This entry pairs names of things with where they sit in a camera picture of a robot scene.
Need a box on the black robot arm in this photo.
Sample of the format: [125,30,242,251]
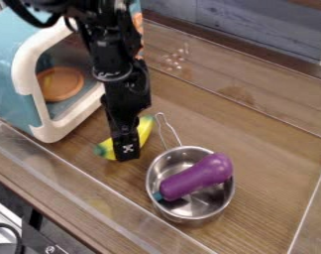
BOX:
[3,0,151,162]

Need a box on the blue toy microwave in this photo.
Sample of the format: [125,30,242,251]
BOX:
[0,0,146,144]

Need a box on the black cable bottom left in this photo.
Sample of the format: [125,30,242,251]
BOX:
[0,221,24,254]

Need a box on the clear acrylic tray wall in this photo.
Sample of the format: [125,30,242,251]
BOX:
[0,121,214,254]

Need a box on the purple toy eggplant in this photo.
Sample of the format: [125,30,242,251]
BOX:
[153,153,234,201]

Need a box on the yellow toy banana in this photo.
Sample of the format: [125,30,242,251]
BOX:
[94,115,155,161]

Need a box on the silver pot with wire handle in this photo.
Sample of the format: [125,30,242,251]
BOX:
[145,112,237,226]

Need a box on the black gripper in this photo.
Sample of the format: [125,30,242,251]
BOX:
[91,60,151,162]

